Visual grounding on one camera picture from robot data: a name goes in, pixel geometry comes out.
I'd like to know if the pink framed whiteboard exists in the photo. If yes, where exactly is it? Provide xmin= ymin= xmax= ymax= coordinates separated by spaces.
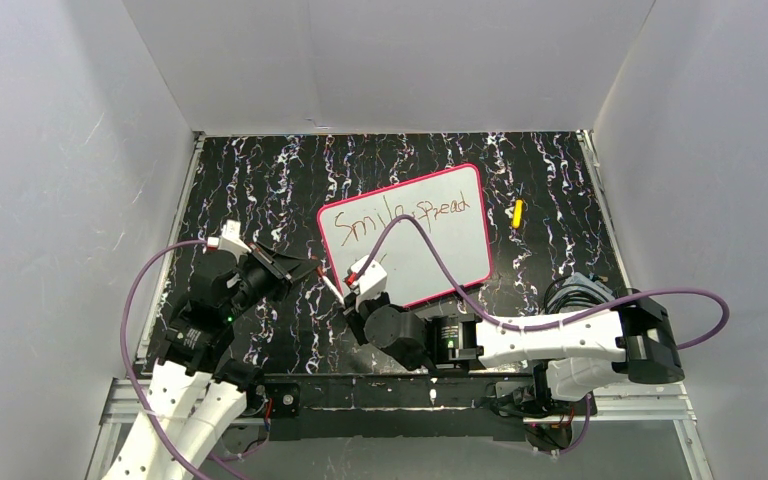
xmin=317 ymin=164 xmax=493 ymax=307

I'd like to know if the white marker pen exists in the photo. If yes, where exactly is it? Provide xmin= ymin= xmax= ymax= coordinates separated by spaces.
xmin=320 ymin=276 xmax=344 ymax=305

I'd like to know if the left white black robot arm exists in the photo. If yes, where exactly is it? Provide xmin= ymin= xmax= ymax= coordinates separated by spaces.
xmin=104 ymin=235 xmax=320 ymax=479

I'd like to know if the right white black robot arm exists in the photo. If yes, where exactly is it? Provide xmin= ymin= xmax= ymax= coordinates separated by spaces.
xmin=343 ymin=293 xmax=685 ymax=403

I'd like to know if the yellow marker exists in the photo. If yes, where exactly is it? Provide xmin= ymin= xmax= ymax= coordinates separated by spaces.
xmin=511 ymin=199 xmax=524 ymax=229

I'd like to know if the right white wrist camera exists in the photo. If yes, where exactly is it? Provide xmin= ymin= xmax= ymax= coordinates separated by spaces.
xmin=344 ymin=255 xmax=387 ymax=302

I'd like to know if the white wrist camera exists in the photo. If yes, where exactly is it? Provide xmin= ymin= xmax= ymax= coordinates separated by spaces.
xmin=205 ymin=220 xmax=252 ymax=259
xmin=344 ymin=255 xmax=387 ymax=302

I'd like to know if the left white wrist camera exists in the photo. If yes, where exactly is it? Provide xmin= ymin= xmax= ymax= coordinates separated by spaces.
xmin=205 ymin=220 xmax=252 ymax=259

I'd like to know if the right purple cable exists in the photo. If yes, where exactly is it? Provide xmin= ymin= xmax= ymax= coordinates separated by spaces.
xmin=350 ymin=214 xmax=731 ymax=455

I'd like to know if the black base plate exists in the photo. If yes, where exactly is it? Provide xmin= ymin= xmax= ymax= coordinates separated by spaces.
xmin=262 ymin=372 xmax=533 ymax=442

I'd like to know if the aluminium rail frame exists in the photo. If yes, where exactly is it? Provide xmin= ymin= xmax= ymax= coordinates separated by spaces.
xmin=85 ymin=132 xmax=707 ymax=480

